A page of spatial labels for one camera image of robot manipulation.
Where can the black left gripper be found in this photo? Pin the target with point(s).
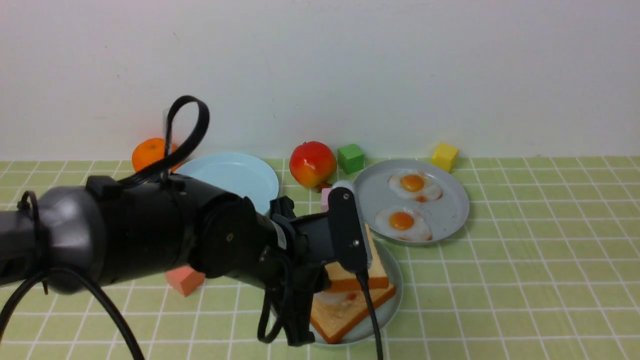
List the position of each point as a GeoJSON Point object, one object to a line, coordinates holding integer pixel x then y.
{"type": "Point", "coordinates": [305, 246]}

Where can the toast slice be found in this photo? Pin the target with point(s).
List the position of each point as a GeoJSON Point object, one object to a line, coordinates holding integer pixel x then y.
{"type": "Point", "coordinates": [342, 281]}
{"type": "Point", "coordinates": [351, 322]}

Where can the fried egg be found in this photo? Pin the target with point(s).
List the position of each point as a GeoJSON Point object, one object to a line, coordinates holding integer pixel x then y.
{"type": "Point", "coordinates": [414, 185]}
{"type": "Point", "coordinates": [403, 224]}
{"type": "Point", "coordinates": [335, 298]}

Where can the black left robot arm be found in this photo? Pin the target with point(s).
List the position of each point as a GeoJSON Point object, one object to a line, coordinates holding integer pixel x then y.
{"type": "Point", "coordinates": [76, 238]}

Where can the light pink cube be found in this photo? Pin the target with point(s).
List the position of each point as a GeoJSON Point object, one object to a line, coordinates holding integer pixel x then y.
{"type": "Point", "coordinates": [324, 202]}

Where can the red yellow apple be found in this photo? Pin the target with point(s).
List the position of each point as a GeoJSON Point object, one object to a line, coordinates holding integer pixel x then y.
{"type": "Point", "coordinates": [313, 164]}

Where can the green cube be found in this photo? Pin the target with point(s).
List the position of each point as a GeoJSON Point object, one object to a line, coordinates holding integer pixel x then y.
{"type": "Point", "coordinates": [350, 158]}

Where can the fried egg front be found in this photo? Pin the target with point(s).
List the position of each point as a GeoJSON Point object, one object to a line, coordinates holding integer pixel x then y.
{"type": "Point", "coordinates": [403, 224]}

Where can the light blue plate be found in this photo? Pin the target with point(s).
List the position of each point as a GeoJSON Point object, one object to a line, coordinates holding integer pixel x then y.
{"type": "Point", "coordinates": [239, 173]}

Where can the grey egg plate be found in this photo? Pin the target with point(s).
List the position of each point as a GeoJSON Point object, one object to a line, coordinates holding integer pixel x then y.
{"type": "Point", "coordinates": [444, 216]}

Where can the fried egg back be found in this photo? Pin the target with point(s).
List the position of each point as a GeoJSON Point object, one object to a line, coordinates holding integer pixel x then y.
{"type": "Point", "coordinates": [414, 185]}

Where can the salmon pink cube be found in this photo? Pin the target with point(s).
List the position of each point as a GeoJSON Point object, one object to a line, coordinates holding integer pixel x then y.
{"type": "Point", "coordinates": [184, 280]}

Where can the yellow cube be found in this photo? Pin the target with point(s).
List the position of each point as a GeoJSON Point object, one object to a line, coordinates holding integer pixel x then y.
{"type": "Point", "coordinates": [445, 157]}

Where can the orange fruit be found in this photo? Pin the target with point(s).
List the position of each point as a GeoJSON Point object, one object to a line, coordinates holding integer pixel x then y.
{"type": "Point", "coordinates": [147, 153]}

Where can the green checkered tablecloth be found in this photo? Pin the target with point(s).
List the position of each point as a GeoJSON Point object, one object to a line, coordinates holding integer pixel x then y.
{"type": "Point", "coordinates": [545, 268]}

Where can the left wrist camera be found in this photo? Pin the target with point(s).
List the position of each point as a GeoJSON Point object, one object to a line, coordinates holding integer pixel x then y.
{"type": "Point", "coordinates": [347, 229]}

